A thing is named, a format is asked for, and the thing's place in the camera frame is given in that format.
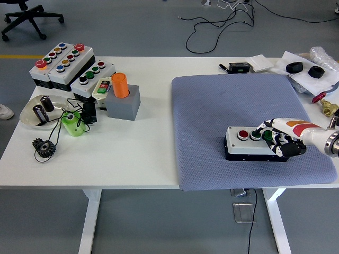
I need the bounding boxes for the white floor cable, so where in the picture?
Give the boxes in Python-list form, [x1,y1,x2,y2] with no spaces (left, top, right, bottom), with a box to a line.
[217,0,251,13]

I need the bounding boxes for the black metal gear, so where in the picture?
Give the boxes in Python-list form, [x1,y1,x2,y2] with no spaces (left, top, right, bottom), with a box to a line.
[32,138,58,159]

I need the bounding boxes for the button box with selector knob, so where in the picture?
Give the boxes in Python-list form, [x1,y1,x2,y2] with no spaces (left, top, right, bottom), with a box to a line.
[70,60,117,103]
[224,125,292,162]

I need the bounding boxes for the black cable under table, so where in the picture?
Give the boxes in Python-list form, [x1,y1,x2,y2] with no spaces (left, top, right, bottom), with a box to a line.
[246,188,258,254]

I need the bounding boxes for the silver floor socket box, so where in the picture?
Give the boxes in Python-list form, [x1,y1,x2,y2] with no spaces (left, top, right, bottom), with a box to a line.
[230,188,251,198]

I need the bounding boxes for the orange ribbed cylinder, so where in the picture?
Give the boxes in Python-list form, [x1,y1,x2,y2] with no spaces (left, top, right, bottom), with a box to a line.
[111,72,130,99]

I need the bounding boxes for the black rubber ring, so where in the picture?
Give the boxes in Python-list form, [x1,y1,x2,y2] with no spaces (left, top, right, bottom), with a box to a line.
[308,66,326,79]
[286,61,305,74]

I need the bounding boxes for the grey-blue textured mat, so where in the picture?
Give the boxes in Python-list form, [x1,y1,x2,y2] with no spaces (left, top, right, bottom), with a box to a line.
[171,73,339,192]

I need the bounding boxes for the black striped capacitor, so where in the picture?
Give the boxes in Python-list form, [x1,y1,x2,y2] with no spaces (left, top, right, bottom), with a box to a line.
[32,105,50,125]

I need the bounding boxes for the black module with green terminal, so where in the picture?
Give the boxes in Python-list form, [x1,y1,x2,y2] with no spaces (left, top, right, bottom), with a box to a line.
[228,62,251,75]

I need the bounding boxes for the five-button box with red mushroom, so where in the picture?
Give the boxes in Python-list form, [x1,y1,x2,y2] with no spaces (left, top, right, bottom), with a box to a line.
[48,43,96,93]
[29,42,70,89]

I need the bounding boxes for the brass valve with red handle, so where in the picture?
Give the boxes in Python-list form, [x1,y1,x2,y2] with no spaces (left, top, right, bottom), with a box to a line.
[311,92,339,116]

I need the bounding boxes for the black power adapter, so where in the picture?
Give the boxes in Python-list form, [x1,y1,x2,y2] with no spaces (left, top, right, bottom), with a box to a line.
[82,102,98,124]

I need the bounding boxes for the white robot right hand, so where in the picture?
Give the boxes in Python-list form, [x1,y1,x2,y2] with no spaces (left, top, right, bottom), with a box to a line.
[251,117,332,157]

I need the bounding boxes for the dark brown capacitor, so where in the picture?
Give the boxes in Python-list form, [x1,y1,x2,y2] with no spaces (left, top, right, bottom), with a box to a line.
[39,95,55,113]

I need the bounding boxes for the black looped floor cable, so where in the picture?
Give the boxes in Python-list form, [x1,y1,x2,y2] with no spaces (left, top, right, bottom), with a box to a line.
[177,0,256,53]

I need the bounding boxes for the black office chair base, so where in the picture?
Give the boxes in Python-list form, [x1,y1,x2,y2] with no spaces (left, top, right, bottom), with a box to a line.
[1,0,65,42]

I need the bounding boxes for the shiny metal bowl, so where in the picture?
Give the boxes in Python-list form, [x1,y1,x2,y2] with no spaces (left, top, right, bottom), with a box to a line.
[20,94,70,130]

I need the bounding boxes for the white table leg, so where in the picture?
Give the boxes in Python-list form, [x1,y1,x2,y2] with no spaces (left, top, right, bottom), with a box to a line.
[262,188,292,254]
[78,189,103,254]

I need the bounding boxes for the grey cube block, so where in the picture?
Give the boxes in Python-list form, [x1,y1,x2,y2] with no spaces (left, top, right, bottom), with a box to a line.
[105,84,140,121]

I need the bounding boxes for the thin black adapter cable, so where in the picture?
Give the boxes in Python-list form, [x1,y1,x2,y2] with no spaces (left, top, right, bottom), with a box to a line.
[33,98,92,164]

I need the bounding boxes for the green plastic cylinder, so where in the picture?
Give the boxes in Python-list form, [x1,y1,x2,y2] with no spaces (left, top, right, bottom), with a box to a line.
[60,110,86,137]

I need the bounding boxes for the cream red-green switch box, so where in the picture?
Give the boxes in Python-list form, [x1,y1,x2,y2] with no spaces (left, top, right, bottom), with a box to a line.
[92,77,113,108]

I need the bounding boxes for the silver floor outlet cover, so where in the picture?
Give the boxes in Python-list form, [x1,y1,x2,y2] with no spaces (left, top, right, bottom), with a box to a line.
[232,202,257,224]

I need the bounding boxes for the long black floor cable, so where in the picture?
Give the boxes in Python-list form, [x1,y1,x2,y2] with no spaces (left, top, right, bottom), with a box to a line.
[254,0,339,23]

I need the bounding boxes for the white paper sheet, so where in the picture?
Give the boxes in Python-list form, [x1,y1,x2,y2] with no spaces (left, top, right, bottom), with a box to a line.
[270,50,339,97]

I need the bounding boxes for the white wall switch plate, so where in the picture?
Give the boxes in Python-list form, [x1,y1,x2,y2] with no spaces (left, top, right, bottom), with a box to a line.
[245,54,275,72]

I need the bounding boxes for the clear bubble wrap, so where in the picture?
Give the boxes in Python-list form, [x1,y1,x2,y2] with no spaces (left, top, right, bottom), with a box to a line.
[308,46,339,72]

